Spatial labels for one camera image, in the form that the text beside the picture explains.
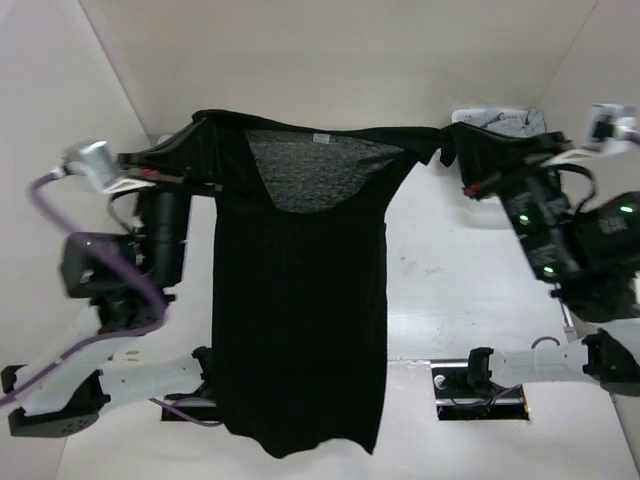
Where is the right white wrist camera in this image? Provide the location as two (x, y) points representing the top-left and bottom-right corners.
(583, 103), (639, 155)

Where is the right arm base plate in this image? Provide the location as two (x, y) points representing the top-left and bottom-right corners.
(432, 366), (530, 421)

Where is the black tank top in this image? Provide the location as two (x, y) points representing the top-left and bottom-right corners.
(193, 110), (453, 458)

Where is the white plastic basket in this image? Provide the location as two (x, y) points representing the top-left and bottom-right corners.
(451, 107), (523, 230)

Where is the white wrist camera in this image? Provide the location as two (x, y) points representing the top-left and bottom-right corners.
(62, 140), (154, 195)
(583, 103), (639, 155)

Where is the grey tank top in basket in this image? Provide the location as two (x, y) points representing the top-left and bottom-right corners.
(464, 109), (546, 138)

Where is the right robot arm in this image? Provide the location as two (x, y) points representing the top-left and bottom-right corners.
(455, 127), (639, 397)

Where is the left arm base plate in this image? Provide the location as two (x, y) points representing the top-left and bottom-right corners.
(162, 395), (220, 423)

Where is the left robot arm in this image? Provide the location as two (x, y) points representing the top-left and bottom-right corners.
(1, 140), (225, 439)

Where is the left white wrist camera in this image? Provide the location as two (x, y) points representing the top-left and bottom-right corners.
(62, 140), (154, 195)

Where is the right metal table rail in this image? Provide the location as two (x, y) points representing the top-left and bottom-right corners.
(560, 303), (581, 343)

